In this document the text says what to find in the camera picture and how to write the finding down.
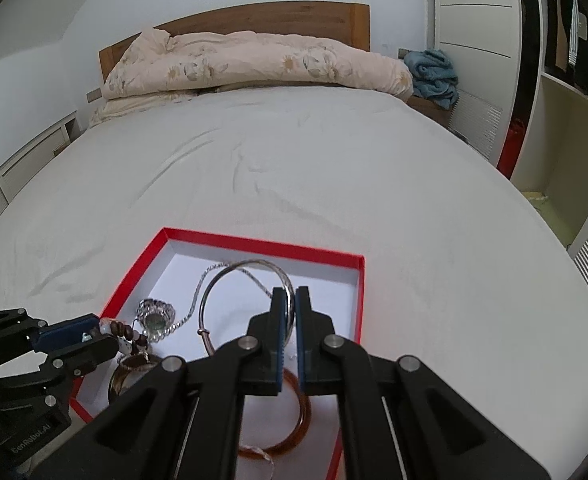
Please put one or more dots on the white low cabinet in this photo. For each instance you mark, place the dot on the white low cabinet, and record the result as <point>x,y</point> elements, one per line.
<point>29,160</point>

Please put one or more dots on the blue crumpled cloth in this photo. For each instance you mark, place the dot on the blue crumpled cloth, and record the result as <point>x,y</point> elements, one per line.
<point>434,77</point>

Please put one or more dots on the wooden headboard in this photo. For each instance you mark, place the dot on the wooden headboard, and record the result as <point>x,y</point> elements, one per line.
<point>346,22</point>

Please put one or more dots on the white bed sheet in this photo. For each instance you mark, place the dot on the white bed sheet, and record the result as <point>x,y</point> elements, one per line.
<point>461,270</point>

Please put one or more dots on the plain silver bangle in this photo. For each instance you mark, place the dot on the plain silver bangle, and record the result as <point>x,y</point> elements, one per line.
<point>226,268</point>

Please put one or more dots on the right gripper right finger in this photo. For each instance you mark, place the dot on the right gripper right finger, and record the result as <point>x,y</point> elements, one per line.
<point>399,419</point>

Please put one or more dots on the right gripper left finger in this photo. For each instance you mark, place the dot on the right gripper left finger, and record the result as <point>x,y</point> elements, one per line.
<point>181,420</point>

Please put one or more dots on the amber bangle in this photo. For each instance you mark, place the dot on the amber bangle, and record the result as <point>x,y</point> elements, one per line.
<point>297,434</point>

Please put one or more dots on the wall switch plate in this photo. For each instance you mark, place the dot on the wall switch plate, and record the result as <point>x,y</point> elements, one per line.
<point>94,95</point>

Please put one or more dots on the dark brown bangle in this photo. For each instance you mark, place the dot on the dark brown bangle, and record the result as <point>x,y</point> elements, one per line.
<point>129,370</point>

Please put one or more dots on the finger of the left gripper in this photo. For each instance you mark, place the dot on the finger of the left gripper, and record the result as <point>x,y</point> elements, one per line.
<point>81,359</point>
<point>65,334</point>

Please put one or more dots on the floral beige comforter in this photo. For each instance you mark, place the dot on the floral beige comforter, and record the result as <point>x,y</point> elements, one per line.
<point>158,68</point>

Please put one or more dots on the silver pendant watch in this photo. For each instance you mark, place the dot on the silver pendant watch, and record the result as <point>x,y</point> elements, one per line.
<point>155,317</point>

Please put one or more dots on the red jewelry box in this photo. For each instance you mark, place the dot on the red jewelry box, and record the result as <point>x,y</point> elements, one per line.
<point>169,269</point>

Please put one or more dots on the wooden nightstand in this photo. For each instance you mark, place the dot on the wooden nightstand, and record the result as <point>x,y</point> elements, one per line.
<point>431,110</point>

